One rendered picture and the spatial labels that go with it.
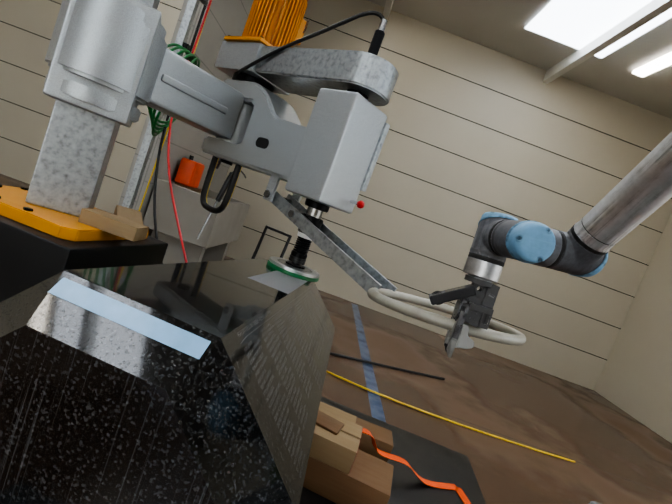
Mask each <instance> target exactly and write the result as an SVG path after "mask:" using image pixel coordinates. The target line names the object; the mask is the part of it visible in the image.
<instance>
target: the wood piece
mask: <svg viewBox="0 0 672 504"><path fill-rule="evenodd" d="M78 222H80V223H83V224H86V225H88V226H91V227H94V228H97V229H100V230H102V231H105V232H108V233H111V234H114V235H116V236H119V237H122V238H125V239H128V240H130V241H139V240H145V239H146V236H147V233H148V230H149V227H148V226H145V225H142V224H139V223H137V222H134V221H131V220H128V219H126V218H123V217H120V216H117V215H114V214H112V213H109V212H106V211H103V210H101V209H98V208H82V209H81V213H80V216H79V219H78Z"/></svg>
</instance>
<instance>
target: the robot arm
mask: <svg viewBox="0 0 672 504"><path fill-rule="evenodd" d="M671 197H672V132H671V133H670V134H669V135H668V136H667V137H666V138H665V139H663V140H662V141H661V142H660V143H659V144H658V145H657V146H656V147H655V148H654V149H653V150H652V151H651V152H650V153H649V154H648V155H647V156H646V157H645V158H644V159H643V160H642V161H641V162H640V163H639V164H638V165H637V166H636V167H635V168H634V169H633V170H632V171H630V172H629V173H628V174H627V175H626V176H625V177H624V178H623V179H622V180H621V181H620V182H619V183H618V184H617V185H616V186H615V187H614V188H613V189H612V190H611V191H610V192H609V193H608V194H607V195H606V196H605V197H604V198H603V199H602V200H601V201H600V202H599V203H598V204H596V205H595V206H594V207H593V208H592V209H591V210H590V211H589V212H588V213H587V214H586V215H585V216H584V217H583V218H582V219H581V220H580V221H579V222H577V223H575V224H574V225H573V226H572V227H571V228H570V229H569V230H568V231H567V232H564V231H560V230H557V229H552V228H549V227H548V226H546V225H545V224H542V223H540V222H537V221H519V220H518V219H517V218H515V217H513V216H510V215H507V214H503V213H499V212H485V213H484V214H483V215H482V217H481V219H480V221H479V222H478V228H477V231H476V234H475V236H474V239H473V242H472V245H471V248H470V251H469V254H468V257H467V260H466V263H465V266H464V269H463V272H465V273H467V275H465V277H464V279H465V280H468V281H471V282H472V283H471V284H468V285H464V286H460V287H456V288H451V289H447V290H443V291H434V292H433V293H430V294H429V299H430V302H431V304H432V305H441V304H442V303H445V302H449V301H453V300H457V299H458V300H457V302H456V304H455V307H454V310H453V314H452V317H451V319H454V320H455V321H456V322H455V324H454V325H453V328H452V331H451V330H447V334H446V337H445V341H444V347H445V351H446V352H447V355H448V357H449V358H451V356H452V354H453V351H454V349H455V348H463V349H472V348H473V347H474V341H473V340H472V339H471V338H470V336H468V332H469V327H468V325H467V324H463V323H464V322H466V323H469V324H470V325H472V326H475V327H478V328H479V327H480V328H483V329H486V330H487V329H488V326H489V323H490V320H491V318H492V315H493V312H494V310H493V306H494V303H495V301H496V298H497V295H498V292H499V289H500V287H499V286H497V285H494V284H493V283H492V282H495V283H497V282H498V281H499V278H500V275H501V272H502V269H503V267H504V264H505V261H506V258H510V259H514V260H518V261H520V262H523V263H529V264H533V265H537V266H541V267H546V268H549V269H553V270H557V271H560V272H564V273H568V274H569V275H572V276H580V277H591V276H594V275H596V274H597V273H599V272H600V271H601V270H602V269H603V268H604V266H605V265H606V263H607V260H608V252H609V251H610V250H611V248H612V247H613V246H614V245H616V244H617V243H618V242H619V241H620V240H621V239H623V238H624V237H625V236H626V235H627V234H629V233H630V232H631V231H632V230H633V229H635V228H636V227H637V226H638V225H639V224H640V223H642V222H643V221H644V220H645V219H646V218H648V217H649V216H650V215H651V214H652V213H654V212H655V211H656V210H657V209H658V208H659V207H661V206H662V205H663V204H664V203H665V202H667V201H668V200H669V199H670V198H671ZM479 286H480V289H479V290H477V287H479ZM488 320H489V321H488ZM487 323H488V324H487ZM461 328H462V329H461ZM460 331H461V332H460Z"/></svg>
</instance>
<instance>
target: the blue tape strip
mask: <svg viewBox="0 0 672 504"><path fill-rule="evenodd" d="M48 293H51V294H53V295H55V296H57V297H60V298H62V299H64V300H66V301H69V302H71V303H73V304H75V305H78V306H80V307H82V308H84V309H87V310H89V311H91V312H93V313H95V314H98V315H100V316H102V317H104V318H107V319H109V320H111V321H113V322H116V323H118V324H120V325H122V326H125V327H127V328H129V329H131V330H134V331H136V332H138V333H140V334H143V335H145V336H147V337H149V338H152V339H154V340H156V341H158V342H161V343H163V344H165V345H167V346H170V347H172V348H174V349H176V350H179V351H181V352H183V353H185V354H187V355H190V356H192V357H194V358H196V359H200V358H201V356H202V355H203V353H204V352H205V350H206V349H207V347H208V346H209V344H210V343H211V341H209V340H206V339H204V338H202V337H199V336H197V335H195V334H192V333H190V332H188V331H186V330H183V329H181V328H179V327H176V326H174V325H172V324H170V323H167V322H165V321H163V320H160V319H158V318H156V317H154V316H151V315H149V314H147V313H144V312H142V311H140V310H138V309H135V308H133V307H131V306H128V305H126V304H124V303H122V302H119V301H117V300H115V299H112V298H110V297H108V296H106V295H103V294H101V293H99V292H96V291H94V290H92V289H89V288H87V287H85V286H83V285H80V284H78V283H76V282H73V281H71V280H69V279H67V278H64V277H63V278H62V279H61V280H60V281H59V282H58V283H57V284H56V285H55V286H54V287H53V288H51V289H50V290H49V291H48Z"/></svg>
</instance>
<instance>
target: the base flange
mask: <svg viewBox="0 0 672 504"><path fill-rule="evenodd" d="M28 189H29V188H27V187H23V186H21V187H12V186H4V185H1V184H0V215H2V216H4V217H7V218H9V219H12V220H14V221H17V222H19V223H22V224H24V225H27V226H29V227H32V228H34V229H37V230H39V231H42V232H44V233H47V234H49V235H52V236H54V237H57V238H60V239H65V240H70V241H75V242H77V241H105V240H128V239H125V238H122V237H119V236H116V235H114V234H111V233H108V232H105V231H102V230H100V229H97V228H94V227H91V226H88V225H86V224H83V223H80V222H78V219H79V217H76V216H73V215H69V214H66V213H62V212H59V211H55V210H52V209H48V208H45V207H41V206H38V205H34V204H31V203H27V202H25V199H26V196H27V193H28Z"/></svg>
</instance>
